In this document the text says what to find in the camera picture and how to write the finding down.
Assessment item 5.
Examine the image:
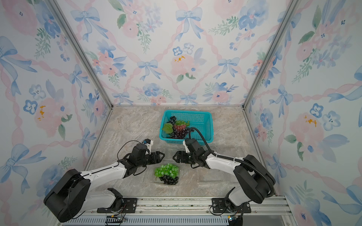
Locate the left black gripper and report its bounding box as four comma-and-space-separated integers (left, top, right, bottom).
138, 150, 166, 168

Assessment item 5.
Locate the clear plastic clamshell container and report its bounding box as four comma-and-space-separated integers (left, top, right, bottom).
153, 160, 181, 186

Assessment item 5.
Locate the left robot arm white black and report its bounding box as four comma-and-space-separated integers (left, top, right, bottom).
43, 139, 165, 223

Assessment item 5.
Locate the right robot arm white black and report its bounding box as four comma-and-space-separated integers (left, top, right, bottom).
173, 138, 276, 212

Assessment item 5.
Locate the purple red grape bunch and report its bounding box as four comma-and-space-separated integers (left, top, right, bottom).
170, 124, 189, 139

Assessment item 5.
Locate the green grape leaf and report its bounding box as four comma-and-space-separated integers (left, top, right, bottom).
162, 123, 173, 134

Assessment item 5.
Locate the small green grape bunch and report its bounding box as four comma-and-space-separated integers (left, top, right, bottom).
176, 120, 190, 127

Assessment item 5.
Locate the dark blue grape bunch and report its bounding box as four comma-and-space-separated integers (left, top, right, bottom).
168, 116, 177, 125

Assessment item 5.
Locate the teal plastic basket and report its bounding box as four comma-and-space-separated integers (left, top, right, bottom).
159, 110, 214, 145

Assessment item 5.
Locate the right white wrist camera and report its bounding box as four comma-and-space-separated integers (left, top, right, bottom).
183, 140, 190, 153

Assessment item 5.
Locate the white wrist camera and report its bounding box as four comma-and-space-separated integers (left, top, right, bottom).
183, 140, 190, 153
142, 138, 153, 154

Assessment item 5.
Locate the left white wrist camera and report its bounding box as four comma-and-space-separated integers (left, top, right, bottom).
142, 138, 153, 154

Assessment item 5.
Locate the thin black left cable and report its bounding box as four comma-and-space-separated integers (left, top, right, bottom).
116, 140, 148, 177

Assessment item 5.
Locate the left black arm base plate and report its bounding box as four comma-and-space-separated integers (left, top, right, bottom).
97, 198, 138, 214

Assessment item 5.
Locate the black corrugated cable conduit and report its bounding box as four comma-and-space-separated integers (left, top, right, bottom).
189, 127, 276, 197

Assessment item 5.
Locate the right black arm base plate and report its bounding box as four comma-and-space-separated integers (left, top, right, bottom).
209, 198, 251, 216

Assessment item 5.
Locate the aluminium front rail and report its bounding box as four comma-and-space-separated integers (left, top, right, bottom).
65, 196, 297, 226

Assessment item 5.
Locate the left aluminium corner post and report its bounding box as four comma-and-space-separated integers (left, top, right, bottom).
45, 1, 114, 109

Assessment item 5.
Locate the aluminium corner post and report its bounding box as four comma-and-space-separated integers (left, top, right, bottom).
242, 0, 299, 111
45, 1, 114, 109

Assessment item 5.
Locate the right aluminium corner post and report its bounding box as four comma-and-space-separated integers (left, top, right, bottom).
242, 0, 299, 111

